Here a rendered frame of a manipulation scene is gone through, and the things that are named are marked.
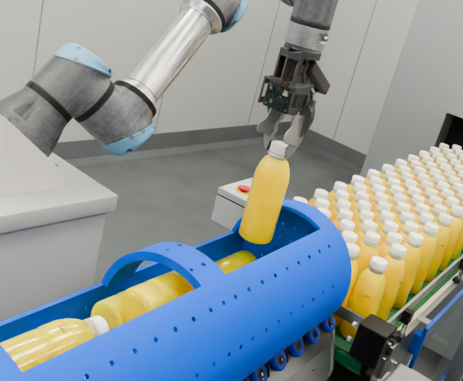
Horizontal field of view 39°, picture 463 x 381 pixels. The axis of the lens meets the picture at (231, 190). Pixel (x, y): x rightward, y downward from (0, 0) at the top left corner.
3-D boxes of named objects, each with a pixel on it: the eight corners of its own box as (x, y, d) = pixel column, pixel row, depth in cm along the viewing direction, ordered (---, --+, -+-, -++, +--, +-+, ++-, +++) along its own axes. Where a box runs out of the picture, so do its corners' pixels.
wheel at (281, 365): (264, 354, 133) (273, 353, 131) (276, 345, 136) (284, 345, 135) (271, 375, 133) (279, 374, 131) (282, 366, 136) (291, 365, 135)
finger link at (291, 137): (273, 160, 125) (278, 113, 123) (288, 156, 130) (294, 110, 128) (286, 164, 124) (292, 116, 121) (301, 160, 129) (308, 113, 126)
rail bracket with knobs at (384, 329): (338, 354, 152) (351, 318, 149) (351, 344, 158) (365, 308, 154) (376, 377, 148) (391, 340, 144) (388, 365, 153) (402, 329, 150)
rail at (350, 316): (239, 261, 172) (242, 251, 171) (242, 260, 173) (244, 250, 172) (375, 337, 154) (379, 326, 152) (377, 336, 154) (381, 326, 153)
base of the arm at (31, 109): (-21, 101, 137) (11, 67, 139) (26, 145, 147) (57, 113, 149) (8, 122, 126) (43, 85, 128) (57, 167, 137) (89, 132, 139)
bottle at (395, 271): (356, 311, 172) (378, 250, 165) (368, 305, 177) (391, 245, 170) (378, 326, 168) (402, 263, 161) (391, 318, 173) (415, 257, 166)
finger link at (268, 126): (242, 144, 129) (261, 103, 125) (259, 140, 133) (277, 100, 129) (254, 153, 127) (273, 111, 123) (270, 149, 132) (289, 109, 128)
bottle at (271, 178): (278, 239, 138) (302, 159, 131) (256, 246, 133) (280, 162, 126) (254, 224, 143) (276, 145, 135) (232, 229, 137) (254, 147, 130)
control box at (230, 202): (210, 219, 180) (218, 185, 176) (249, 205, 196) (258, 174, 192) (239, 235, 175) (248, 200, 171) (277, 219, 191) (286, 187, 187)
